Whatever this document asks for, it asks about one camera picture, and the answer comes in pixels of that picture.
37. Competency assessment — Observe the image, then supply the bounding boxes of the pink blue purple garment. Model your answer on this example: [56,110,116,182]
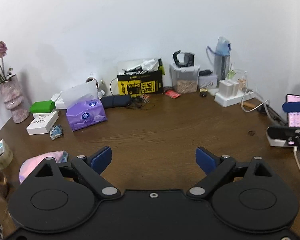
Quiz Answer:
[18,150,69,184]

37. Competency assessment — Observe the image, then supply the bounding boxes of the small blue wrapped packet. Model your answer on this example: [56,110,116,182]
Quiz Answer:
[50,125,63,140]

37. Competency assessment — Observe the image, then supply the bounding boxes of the purple tissue pack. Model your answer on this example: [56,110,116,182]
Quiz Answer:
[66,98,108,131]

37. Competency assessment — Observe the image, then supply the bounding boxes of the white phone stand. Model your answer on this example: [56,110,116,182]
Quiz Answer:
[266,126,300,147]

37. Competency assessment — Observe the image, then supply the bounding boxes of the white flat box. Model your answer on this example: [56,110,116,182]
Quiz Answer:
[26,112,59,135]

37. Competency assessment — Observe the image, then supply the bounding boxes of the dark blue pouch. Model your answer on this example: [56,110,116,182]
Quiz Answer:
[100,95,132,109]

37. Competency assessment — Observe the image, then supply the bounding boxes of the green box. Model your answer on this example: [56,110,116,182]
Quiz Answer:
[30,100,55,113]

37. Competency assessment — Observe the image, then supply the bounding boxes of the white power strip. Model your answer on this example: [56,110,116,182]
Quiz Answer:
[215,91,255,107]

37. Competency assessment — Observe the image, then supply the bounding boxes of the white charger plugs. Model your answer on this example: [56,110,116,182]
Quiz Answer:
[218,79,239,98]

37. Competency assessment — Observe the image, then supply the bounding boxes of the small white box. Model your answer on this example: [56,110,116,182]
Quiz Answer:
[198,74,217,89]

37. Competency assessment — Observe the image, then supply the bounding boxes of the red packet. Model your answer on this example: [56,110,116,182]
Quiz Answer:
[164,89,181,99]

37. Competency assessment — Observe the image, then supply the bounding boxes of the tape roll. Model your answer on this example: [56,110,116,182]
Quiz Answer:
[0,139,13,170]

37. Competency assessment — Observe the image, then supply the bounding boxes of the smartphone with pink screen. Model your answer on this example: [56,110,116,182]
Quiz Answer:
[286,94,300,127]

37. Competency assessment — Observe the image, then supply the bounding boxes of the clear plastic food container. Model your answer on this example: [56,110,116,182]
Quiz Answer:
[170,63,200,94]

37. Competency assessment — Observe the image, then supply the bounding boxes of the pink ceramic vase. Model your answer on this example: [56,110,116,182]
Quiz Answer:
[0,75,29,124]

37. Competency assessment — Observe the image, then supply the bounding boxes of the blue water bottle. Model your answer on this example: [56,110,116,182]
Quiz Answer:
[206,36,231,83]

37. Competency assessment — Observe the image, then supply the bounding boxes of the black yellow cardboard box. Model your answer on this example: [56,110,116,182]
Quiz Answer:
[117,58,165,97]

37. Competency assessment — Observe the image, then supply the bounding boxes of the black watch on stand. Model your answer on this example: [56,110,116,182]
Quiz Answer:
[172,50,194,68]

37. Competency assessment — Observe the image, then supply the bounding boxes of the white security camera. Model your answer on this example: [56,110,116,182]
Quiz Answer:
[85,73,106,99]

